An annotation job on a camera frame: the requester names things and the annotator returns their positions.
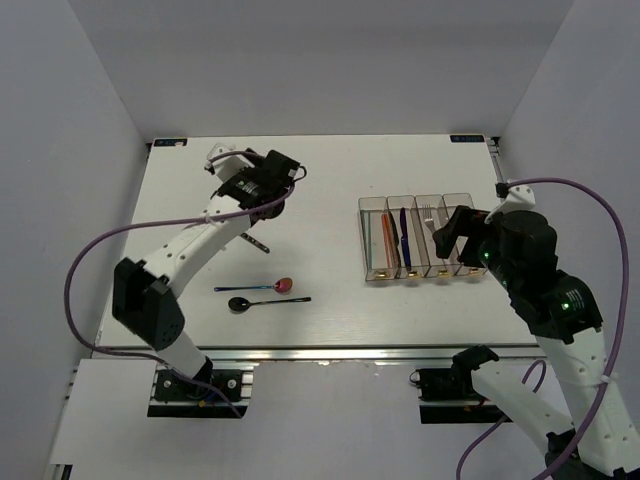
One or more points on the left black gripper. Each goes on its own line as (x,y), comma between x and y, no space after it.
(249,173)

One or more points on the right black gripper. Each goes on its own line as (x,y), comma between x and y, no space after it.
(463,223)

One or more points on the silver pink-handled fork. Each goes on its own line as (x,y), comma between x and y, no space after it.
(429,221)

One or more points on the purple knife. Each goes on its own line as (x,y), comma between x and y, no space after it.
(404,240)

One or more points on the dark-handled silver fork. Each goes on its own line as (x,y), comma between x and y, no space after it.
(256,243)

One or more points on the red chopstick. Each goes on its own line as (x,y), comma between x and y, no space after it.
(387,239)

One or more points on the iridescent pink spoon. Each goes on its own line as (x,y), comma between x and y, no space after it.
(281,286)

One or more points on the black rainbow-handled spoon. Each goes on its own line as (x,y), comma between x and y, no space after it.
(240,305)

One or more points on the black rainbow knife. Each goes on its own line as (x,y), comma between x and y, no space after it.
(395,235)

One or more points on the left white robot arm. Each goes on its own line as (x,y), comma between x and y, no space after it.
(146,292)

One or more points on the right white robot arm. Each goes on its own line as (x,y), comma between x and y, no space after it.
(596,438)

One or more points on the right blue table label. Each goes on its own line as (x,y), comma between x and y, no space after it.
(467,138)

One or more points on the blue table label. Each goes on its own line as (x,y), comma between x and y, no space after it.
(467,138)
(170,142)

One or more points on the left blue table label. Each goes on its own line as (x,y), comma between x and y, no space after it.
(170,142)

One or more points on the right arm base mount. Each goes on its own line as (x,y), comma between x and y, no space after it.
(444,399)

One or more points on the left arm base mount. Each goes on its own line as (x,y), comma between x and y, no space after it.
(172,397)

